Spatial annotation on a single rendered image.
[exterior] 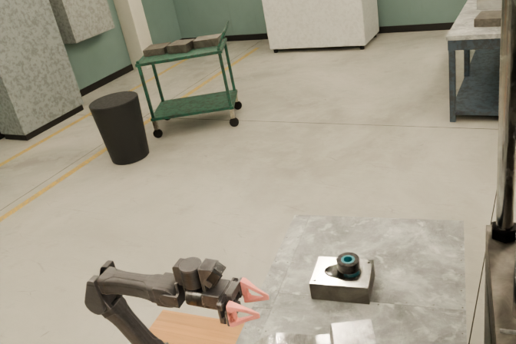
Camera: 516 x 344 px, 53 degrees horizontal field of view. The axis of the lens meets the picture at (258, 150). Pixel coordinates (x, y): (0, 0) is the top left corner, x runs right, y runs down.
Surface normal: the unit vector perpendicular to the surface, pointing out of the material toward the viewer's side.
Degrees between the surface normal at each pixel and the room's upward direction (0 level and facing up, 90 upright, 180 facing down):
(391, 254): 0
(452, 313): 0
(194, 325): 0
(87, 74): 90
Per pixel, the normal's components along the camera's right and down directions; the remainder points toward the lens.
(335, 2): -0.45, 0.45
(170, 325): -0.18, -0.89
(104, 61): 0.87, 0.06
